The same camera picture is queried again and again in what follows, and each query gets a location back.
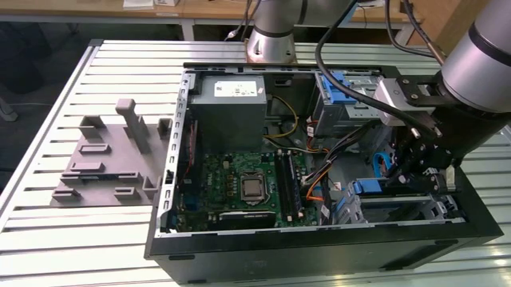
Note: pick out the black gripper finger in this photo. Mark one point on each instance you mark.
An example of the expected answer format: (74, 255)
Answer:
(412, 167)
(440, 158)

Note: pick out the hard disk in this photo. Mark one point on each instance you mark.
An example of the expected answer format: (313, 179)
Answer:
(369, 186)

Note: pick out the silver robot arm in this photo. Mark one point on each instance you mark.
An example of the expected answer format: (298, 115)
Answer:
(476, 77)

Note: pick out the metal disk bay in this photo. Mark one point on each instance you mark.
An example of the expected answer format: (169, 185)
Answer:
(424, 209)

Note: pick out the metal optical drive cage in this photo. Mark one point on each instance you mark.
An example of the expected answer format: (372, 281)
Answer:
(332, 119)

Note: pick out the black RAM slot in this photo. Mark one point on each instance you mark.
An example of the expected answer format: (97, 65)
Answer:
(298, 185)
(285, 185)

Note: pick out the blue plastic drive latch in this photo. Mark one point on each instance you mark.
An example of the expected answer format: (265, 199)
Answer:
(336, 95)

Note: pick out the brown wooden cabinet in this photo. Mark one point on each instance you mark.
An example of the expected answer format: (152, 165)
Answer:
(456, 18)

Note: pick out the silver CPU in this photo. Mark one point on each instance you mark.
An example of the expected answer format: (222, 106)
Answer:
(254, 188)

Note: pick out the CPU socket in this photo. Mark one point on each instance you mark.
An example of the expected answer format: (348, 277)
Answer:
(254, 188)

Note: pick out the black PC case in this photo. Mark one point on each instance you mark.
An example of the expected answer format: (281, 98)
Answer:
(280, 254)

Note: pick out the black graphics card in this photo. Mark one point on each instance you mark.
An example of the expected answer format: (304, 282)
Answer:
(248, 219)

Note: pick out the green motherboard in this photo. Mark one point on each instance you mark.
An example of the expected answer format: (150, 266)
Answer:
(224, 185)

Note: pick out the grey power supply unit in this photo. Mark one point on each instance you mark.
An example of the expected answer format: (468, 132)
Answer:
(228, 125)

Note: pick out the grey parts rack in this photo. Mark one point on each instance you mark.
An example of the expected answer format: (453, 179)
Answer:
(108, 161)

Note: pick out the white paper box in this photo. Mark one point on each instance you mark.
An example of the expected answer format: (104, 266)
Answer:
(138, 4)
(166, 2)

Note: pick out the grey metal foot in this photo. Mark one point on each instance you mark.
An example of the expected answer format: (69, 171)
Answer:
(9, 112)

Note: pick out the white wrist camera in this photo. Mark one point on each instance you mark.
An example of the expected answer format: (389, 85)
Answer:
(389, 98)

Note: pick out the wooden desk with white frame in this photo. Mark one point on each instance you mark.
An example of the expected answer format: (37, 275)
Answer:
(100, 13)

